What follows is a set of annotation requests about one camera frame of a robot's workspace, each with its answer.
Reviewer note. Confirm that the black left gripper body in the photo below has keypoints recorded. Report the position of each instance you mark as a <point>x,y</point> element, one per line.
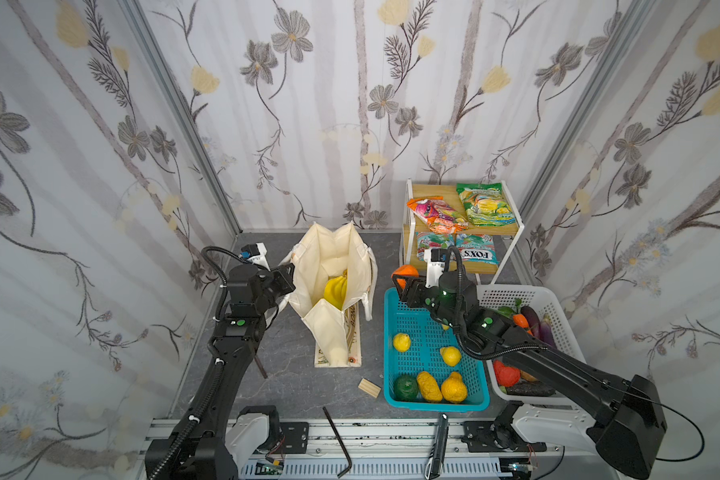
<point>282,279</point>

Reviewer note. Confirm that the black hex key on floor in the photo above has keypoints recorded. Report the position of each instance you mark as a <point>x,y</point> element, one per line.
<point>260,367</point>

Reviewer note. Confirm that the green bell pepper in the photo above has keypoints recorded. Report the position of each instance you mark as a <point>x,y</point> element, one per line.
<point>405,388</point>

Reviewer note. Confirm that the white plastic basket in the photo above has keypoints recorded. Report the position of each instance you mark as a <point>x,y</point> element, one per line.
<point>544,302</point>

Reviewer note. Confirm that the white wooden two-tier shelf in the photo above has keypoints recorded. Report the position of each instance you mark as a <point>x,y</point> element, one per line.
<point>505,237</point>

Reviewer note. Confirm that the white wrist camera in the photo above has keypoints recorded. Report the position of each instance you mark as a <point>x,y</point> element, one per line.
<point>435,259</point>
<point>256,254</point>

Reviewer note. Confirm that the small wooden block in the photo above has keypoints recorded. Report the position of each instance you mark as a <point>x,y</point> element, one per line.
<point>369,388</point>

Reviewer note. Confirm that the red tomato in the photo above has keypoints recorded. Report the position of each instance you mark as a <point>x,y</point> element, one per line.
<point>506,376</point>

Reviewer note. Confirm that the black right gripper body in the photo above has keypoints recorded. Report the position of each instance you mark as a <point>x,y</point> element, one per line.
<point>414,290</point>

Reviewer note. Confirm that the orange pink snack bag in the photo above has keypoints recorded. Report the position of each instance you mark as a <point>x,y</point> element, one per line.
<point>438,215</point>

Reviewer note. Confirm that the yellow corn cob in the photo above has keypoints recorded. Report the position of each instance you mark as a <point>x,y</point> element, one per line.
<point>429,388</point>

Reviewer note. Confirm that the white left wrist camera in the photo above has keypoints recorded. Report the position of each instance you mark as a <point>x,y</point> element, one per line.
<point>256,254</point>

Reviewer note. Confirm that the yellow gourd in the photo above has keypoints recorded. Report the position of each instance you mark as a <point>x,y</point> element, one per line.
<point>453,389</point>

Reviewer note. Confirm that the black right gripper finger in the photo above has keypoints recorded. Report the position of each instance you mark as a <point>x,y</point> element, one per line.
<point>402,279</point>
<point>408,296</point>

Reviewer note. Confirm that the Fox's candy bag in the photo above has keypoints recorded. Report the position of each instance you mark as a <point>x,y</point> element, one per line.
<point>473,247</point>

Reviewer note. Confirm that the orange tangerine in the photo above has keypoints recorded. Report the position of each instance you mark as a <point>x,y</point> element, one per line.
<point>408,268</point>

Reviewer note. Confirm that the teal plastic basket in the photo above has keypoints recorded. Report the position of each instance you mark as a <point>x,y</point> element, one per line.
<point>424,355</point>

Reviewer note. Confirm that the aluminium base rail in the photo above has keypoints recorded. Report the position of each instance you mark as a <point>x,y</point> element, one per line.
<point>399,449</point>

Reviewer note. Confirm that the black metal cylinder tool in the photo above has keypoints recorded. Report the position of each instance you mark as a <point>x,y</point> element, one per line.
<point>433,467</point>

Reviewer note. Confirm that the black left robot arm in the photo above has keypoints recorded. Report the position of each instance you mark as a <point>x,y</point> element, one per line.
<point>204,444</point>

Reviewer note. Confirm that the yellow banana bunch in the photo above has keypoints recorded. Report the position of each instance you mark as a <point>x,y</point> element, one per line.
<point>335,290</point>

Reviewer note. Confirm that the black hex key on rail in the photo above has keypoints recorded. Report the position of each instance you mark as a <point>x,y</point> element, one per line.
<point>349,462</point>

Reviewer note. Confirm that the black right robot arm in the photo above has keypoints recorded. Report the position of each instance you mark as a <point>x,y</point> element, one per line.
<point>629,421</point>

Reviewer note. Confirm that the orange carrot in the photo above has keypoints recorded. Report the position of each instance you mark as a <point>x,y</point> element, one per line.
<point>521,321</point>

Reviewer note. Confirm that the purple eggplant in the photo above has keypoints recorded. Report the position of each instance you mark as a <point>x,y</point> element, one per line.
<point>537,327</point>

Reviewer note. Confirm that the yellow lemon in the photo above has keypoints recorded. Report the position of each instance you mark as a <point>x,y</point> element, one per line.
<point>402,342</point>
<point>451,356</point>

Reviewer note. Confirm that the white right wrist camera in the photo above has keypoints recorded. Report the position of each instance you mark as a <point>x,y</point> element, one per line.
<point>435,259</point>

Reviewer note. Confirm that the green snack bag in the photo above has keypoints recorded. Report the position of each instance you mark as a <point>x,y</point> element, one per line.
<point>485,204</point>

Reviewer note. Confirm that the cream canvas grocery bag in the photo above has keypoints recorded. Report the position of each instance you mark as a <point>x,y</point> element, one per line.
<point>334,271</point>

